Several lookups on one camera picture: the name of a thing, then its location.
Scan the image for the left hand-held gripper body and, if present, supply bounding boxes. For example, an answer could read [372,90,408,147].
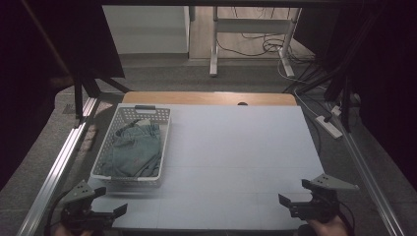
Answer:
[60,180,114,232]

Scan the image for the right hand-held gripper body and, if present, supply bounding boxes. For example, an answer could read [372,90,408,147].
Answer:
[289,173,360,224]

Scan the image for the white perforated plastic basket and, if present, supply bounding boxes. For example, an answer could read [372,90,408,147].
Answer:
[89,104,172,189]

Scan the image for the light blue denim shorts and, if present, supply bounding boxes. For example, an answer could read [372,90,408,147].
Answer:
[97,118,163,179]

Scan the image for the person's left hand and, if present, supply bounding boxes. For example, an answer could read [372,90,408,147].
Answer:
[53,226,94,236]

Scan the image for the person's right hand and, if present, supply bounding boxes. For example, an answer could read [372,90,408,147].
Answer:
[306,215,349,236]

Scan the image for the white power strip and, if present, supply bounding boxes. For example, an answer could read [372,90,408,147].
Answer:
[315,114,344,140]

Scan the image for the white table cover sheet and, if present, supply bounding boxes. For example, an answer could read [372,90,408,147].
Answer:
[68,102,339,231]

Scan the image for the black stand legs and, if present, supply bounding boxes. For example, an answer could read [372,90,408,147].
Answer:
[72,67,133,121]
[324,73,354,134]

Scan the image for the dark curtain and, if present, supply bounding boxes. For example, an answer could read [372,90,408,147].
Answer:
[293,0,417,182]
[0,0,126,192]

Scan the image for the white cabinet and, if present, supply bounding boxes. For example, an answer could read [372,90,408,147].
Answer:
[101,4,192,55]

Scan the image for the aluminium frame rail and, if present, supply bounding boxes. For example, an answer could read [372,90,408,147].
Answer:
[16,96,100,236]
[327,100,408,236]

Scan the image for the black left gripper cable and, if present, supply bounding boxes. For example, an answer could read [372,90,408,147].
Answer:
[43,189,72,236]

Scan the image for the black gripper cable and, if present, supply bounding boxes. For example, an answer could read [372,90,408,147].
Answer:
[43,189,72,236]
[337,201,357,236]

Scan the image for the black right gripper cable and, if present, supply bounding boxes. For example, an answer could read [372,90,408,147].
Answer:
[337,201,357,236]

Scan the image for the white floor cable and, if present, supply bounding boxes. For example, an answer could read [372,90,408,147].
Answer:
[276,58,330,120]

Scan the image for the black tangled floor cables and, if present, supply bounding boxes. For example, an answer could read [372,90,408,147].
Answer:
[215,6,318,66]

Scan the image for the white metal desk frame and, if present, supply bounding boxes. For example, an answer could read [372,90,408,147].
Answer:
[208,5,303,79]

